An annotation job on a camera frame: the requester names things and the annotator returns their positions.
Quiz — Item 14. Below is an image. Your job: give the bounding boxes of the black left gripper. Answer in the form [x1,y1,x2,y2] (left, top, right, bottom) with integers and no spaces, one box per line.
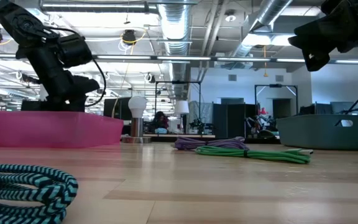
[30,58,87,112]

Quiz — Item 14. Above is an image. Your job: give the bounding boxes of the teal black braided USB cable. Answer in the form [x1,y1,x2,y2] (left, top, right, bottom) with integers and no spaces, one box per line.
[0,162,80,224]

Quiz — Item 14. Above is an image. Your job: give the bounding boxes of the green USB cable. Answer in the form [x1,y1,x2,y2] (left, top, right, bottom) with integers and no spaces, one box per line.
[195,145,314,165]

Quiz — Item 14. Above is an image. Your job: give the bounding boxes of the lavender USB cable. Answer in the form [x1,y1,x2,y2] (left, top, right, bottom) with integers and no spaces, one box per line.
[173,136,250,151]

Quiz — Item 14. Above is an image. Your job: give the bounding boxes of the small black background monitor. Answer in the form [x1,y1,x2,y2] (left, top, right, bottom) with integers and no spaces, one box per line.
[20,99,55,113]

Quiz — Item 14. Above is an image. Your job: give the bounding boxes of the pink translucent plastic bin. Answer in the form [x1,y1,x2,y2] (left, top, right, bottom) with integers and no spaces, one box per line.
[0,110,125,149]

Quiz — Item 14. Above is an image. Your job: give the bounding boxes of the large black background monitor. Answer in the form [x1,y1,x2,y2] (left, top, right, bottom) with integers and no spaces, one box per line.
[103,96,132,121]

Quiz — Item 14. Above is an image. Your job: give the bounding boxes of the light bulb on metal base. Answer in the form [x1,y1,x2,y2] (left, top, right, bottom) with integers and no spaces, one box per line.
[121,95,152,144]

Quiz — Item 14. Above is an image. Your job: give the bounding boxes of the grey teal plastic bin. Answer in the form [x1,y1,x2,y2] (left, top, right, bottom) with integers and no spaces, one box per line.
[276,113,358,151]

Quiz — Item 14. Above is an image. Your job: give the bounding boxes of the person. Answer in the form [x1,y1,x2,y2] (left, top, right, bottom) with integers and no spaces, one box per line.
[153,110,170,136]

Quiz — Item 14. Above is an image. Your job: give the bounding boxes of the dark office partition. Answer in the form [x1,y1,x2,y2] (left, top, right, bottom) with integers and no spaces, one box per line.
[212,97,260,138]

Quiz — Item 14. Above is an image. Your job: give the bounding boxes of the white shade background lamp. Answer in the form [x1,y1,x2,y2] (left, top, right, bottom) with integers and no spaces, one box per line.
[173,100,190,133]

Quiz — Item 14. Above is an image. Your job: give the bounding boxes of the long ceiling light bar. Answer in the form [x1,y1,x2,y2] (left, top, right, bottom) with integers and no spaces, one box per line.
[0,53,358,65]

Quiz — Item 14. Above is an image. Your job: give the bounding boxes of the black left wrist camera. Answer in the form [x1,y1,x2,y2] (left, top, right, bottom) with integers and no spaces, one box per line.
[71,75,101,96]

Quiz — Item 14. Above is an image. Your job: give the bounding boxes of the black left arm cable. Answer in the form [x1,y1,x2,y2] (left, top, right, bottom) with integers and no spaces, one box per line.
[46,26,107,108]

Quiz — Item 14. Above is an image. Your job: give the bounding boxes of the black metal frame stand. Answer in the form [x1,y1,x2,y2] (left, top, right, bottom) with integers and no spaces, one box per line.
[254,83,299,118]
[154,80,203,135]

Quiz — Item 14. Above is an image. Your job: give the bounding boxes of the slanted silver ceiling duct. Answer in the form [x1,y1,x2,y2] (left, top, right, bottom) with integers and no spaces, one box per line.
[231,0,293,58]

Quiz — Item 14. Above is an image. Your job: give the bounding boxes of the silver ribbed ceiling duct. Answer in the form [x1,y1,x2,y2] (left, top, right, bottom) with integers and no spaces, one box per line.
[157,0,196,101]

